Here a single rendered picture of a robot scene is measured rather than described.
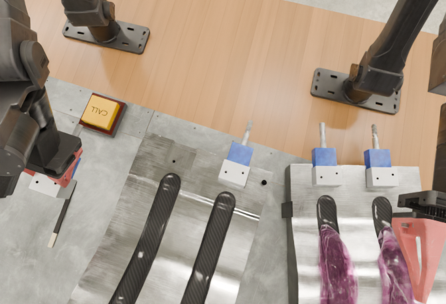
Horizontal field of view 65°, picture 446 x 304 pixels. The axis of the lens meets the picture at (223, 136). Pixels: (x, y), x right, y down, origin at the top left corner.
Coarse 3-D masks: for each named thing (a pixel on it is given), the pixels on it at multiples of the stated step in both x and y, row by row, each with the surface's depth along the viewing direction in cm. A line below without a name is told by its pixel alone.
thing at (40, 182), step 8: (80, 128) 63; (40, 176) 58; (72, 176) 62; (32, 184) 58; (40, 184) 58; (48, 184) 58; (56, 184) 58; (72, 184) 62; (48, 192) 58; (56, 192) 58; (64, 192) 60
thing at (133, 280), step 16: (176, 176) 66; (160, 192) 66; (176, 192) 65; (224, 192) 65; (160, 208) 65; (224, 208) 65; (160, 224) 64; (208, 224) 64; (224, 224) 64; (144, 240) 64; (160, 240) 63; (208, 240) 64; (144, 256) 63; (208, 256) 63; (128, 272) 60; (144, 272) 61; (192, 272) 62; (208, 272) 62; (128, 288) 59; (192, 288) 61; (208, 288) 60
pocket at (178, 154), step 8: (176, 144) 69; (168, 152) 67; (176, 152) 70; (184, 152) 70; (192, 152) 70; (168, 160) 69; (176, 160) 69; (184, 160) 69; (192, 160) 69; (184, 168) 69
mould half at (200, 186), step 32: (160, 160) 67; (128, 192) 65; (192, 192) 65; (256, 192) 65; (128, 224) 64; (192, 224) 64; (256, 224) 64; (96, 256) 61; (128, 256) 62; (160, 256) 62; (192, 256) 63; (224, 256) 63; (96, 288) 58; (160, 288) 59; (224, 288) 61
